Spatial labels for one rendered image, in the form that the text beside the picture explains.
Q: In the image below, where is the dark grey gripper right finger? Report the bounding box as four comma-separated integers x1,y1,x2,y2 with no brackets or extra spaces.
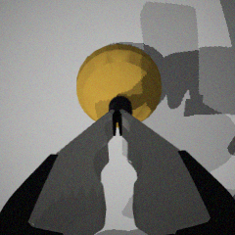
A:
117,109,235,235

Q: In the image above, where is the brass dome bell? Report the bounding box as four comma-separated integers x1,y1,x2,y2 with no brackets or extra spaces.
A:
76,43,162,121

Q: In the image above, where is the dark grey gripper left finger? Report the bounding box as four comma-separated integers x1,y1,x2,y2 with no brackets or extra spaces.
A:
0,110,118,235

